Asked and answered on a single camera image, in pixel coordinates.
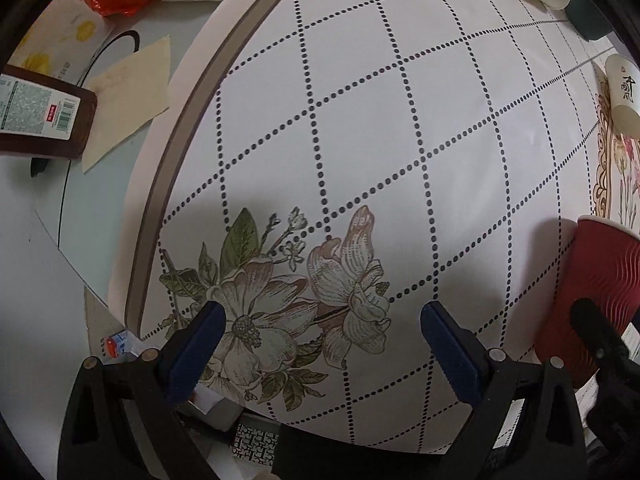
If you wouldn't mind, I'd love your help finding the red ripple paper cup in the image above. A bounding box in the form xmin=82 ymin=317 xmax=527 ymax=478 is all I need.
xmin=534 ymin=216 xmax=639 ymax=389

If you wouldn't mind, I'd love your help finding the white paper cup with calligraphy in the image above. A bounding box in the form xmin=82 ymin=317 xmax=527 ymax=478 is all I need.
xmin=605 ymin=54 xmax=640 ymax=140

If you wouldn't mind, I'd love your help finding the dark green cup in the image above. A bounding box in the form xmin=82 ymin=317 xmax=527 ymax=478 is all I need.
xmin=564 ymin=0 xmax=613 ymax=41

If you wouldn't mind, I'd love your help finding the small red white box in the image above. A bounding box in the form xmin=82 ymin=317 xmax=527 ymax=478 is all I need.
xmin=100 ymin=330 xmax=140 ymax=361

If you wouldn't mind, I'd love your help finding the black white patterned box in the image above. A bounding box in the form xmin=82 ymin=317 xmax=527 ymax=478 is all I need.
xmin=231 ymin=424 xmax=279 ymax=466

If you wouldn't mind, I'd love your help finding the brown bottle with label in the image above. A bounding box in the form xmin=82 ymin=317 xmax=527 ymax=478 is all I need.
xmin=0 ymin=65 xmax=98 ymax=160

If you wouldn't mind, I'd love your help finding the beige paper napkin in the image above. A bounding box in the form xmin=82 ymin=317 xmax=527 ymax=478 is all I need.
xmin=81 ymin=36 xmax=170 ymax=172

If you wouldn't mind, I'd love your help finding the white floral dotted tablecloth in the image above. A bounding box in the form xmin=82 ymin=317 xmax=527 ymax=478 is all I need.
xmin=122 ymin=0 xmax=640 ymax=456

